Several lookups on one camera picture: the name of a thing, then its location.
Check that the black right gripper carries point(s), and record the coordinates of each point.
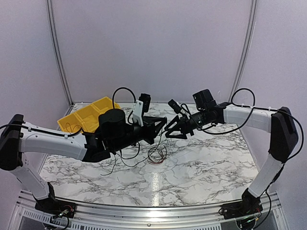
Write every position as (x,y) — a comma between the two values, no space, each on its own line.
(183,123)

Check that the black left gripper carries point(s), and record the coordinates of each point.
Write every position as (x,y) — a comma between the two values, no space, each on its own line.
(152,132)

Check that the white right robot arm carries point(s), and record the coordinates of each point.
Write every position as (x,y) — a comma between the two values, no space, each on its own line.
(278,125)

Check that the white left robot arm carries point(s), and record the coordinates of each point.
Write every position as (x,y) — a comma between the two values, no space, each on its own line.
(19,137)

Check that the yellow plastic bin right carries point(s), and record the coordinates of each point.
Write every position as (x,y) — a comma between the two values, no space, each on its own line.
(104,104)

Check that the yellow plastic bin middle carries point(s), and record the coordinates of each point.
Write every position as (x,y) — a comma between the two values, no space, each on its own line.
(88,117)

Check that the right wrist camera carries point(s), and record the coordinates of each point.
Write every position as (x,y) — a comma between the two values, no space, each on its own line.
(175,106)

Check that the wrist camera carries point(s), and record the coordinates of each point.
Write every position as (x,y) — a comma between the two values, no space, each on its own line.
(175,106)
(140,107)

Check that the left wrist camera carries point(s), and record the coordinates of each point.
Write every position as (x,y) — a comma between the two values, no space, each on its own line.
(140,107)

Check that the aluminium corner post left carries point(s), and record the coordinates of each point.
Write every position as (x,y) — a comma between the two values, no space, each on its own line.
(56,48)

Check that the aluminium corner post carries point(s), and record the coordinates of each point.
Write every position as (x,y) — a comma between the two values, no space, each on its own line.
(246,47)
(56,48)

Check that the aluminium front rail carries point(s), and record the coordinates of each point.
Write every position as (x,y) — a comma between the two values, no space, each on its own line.
(91,216)

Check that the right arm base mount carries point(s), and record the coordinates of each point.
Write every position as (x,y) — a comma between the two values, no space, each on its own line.
(249,205)

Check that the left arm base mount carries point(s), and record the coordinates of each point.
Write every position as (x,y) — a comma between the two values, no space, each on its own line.
(51,205)

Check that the aluminium corner post right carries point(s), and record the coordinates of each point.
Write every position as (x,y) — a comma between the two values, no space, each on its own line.
(246,47)

